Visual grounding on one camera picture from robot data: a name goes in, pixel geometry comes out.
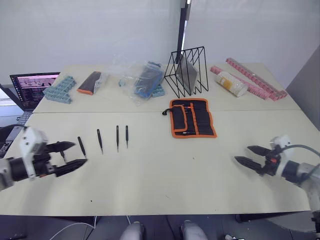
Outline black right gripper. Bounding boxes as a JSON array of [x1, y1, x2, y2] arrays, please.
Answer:
[[233, 145, 283, 177]]

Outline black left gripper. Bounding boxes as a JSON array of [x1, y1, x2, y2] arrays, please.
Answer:
[[32, 140, 89, 179]]

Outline black orange-trimmed tool roll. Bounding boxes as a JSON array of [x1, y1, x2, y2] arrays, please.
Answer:
[[161, 97, 218, 139]]

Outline white yellow paper roll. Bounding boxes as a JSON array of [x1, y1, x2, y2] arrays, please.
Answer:
[[215, 71, 249, 98]]

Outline pink ribbed strip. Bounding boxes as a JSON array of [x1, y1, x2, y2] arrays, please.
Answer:
[[225, 57, 289, 99], [209, 65, 279, 102]]

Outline open laptop computer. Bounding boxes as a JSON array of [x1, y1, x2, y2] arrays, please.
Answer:
[[9, 72, 62, 112]]

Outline rolled black orange pouch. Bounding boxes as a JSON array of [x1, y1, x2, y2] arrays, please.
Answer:
[[76, 71, 102, 96]]

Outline grey rounded robot knee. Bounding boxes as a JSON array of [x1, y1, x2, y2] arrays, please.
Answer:
[[180, 219, 209, 240], [120, 220, 146, 240]]

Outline empty clear plastic bag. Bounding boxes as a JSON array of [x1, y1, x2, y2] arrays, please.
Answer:
[[94, 54, 132, 89]]

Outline grey sheet in rack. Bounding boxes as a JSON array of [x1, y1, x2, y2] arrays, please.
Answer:
[[175, 54, 200, 91]]

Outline clear bag with blue items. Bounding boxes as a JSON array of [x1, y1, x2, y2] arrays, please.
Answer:
[[124, 60, 166, 106]]

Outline teal plastic box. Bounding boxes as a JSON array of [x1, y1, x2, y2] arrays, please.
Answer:
[[149, 84, 166, 98]]

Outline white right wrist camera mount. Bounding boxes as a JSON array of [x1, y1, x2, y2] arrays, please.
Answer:
[[269, 135, 293, 176]]

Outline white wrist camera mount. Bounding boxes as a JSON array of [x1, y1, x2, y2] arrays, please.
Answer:
[[269, 135, 293, 176], [17, 126, 49, 181]]

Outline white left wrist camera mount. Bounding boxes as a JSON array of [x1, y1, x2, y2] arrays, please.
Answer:
[[17, 126, 49, 181]]

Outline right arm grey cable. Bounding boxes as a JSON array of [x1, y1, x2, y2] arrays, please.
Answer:
[[282, 144, 320, 159]]

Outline white floor cable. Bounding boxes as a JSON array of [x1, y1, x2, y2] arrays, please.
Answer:
[[49, 221, 96, 240]]

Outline black wire file rack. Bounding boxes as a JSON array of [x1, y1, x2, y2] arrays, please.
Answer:
[[163, 45, 209, 99]]

